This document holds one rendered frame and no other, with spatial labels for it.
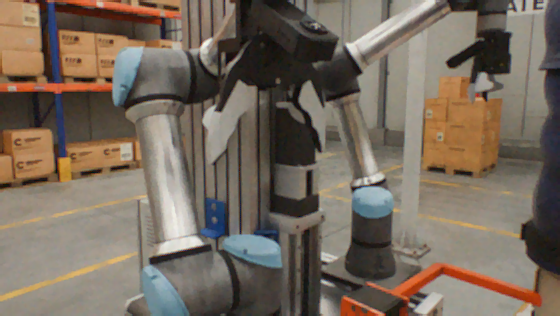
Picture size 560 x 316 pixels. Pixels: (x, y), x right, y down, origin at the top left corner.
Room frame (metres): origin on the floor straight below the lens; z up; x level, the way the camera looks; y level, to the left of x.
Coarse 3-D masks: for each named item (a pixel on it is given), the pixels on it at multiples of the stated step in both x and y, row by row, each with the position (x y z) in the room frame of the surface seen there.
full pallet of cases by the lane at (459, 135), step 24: (456, 96) 7.83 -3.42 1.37; (432, 120) 7.52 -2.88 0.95; (456, 120) 7.23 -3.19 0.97; (480, 120) 6.98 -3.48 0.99; (432, 144) 7.50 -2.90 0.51; (456, 144) 7.22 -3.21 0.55; (480, 144) 6.96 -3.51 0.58; (432, 168) 7.74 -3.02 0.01; (456, 168) 7.20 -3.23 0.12; (480, 168) 7.00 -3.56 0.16
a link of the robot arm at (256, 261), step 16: (224, 240) 0.77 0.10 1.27; (240, 240) 0.78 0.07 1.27; (256, 240) 0.79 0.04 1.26; (224, 256) 0.73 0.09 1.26; (240, 256) 0.72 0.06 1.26; (256, 256) 0.72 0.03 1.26; (272, 256) 0.74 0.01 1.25; (240, 272) 0.71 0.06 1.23; (256, 272) 0.72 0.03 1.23; (272, 272) 0.74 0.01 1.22; (240, 288) 0.70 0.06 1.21; (256, 288) 0.72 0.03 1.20; (272, 288) 0.74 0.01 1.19; (240, 304) 0.71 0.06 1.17; (256, 304) 0.72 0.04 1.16; (272, 304) 0.74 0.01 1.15
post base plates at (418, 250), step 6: (414, 234) 3.77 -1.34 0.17; (402, 240) 3.73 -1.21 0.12; (414, 240) 3.77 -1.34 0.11; (420, 240) 3.73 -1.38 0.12; (396, 246) 3.79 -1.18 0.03; (402, 246) 3.73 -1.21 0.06; (414, 246) 3.76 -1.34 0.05; (420, 246) 3.72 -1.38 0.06; (426, 246) 3.77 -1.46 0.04; (396, 252) 3.70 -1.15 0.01; (402, 252) 3.67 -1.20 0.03; (408, 252) 3.65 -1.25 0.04; (414, 252) 3.61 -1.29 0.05; (420, 252) 3.65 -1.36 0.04; (426, 252) 3.71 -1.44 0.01; (414, 258) 3.58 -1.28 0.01
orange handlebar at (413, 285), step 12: (444, 264) 0.84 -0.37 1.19; (420, 276) 0.78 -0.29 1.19; (432, 276) 0.80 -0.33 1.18; (456, 276) 0.81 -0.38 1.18; (468, 276) 0.80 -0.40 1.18; (480, 276) 0.78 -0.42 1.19; (396, 288) 0.73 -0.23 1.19; (408, 288) 0.74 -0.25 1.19; (420, 288) 0.77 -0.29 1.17; (492, 288) 0.76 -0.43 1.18; (504, 288) 0.75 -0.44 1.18; (516, 288) 0.73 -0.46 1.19; (528, 300) 0.72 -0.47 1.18; (540, 300) 0.70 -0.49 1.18
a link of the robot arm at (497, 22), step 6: (480, 18) 1.19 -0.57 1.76; (486, 18) 1.18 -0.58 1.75; (492, 18) 1.17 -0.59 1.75; (498, 18) 1.16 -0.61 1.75; (504, 18) 1.17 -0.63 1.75; (480, 24) 1.19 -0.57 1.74; (486, 24) 1.17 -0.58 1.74; (492, 24) 1.17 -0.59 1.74; (498, 24) 1.16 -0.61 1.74; (504, 24) 1.17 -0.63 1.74; (480, 30) 1.19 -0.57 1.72; (486, 30) 1.18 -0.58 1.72; (492, 30) 1.17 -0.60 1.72; (498, 30) 1.17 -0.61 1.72
